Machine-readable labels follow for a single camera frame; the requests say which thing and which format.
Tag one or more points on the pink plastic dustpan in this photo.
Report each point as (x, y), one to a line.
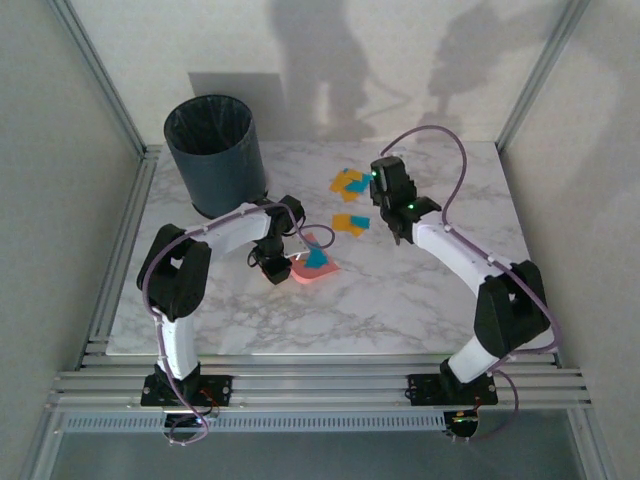
(315, 277)

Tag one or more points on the dark blue trash bin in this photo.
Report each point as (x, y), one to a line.
(225, 175)

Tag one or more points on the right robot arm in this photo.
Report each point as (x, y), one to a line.
(450, 250)

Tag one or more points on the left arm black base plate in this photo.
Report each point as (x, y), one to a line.
(220, 387)

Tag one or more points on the yellow paper scrap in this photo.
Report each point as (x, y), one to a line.
(339, 184)
(342, 222)
(354, 174)
(349, 196)

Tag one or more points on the wide aluminium frame rail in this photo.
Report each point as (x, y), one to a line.
(320, 390)

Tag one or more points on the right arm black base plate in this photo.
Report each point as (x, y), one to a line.
(422, 390)

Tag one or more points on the black plastic bin liner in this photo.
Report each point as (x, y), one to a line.
(200, 130)

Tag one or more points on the aluminium frame post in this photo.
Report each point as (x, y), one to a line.
(592, 450)
(545, 65)
(95, 65)
(42, 450)

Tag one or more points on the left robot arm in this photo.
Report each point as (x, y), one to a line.
(235, 230)

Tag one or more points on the narrow aluminium frame rail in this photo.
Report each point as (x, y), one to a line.
(127, 235)

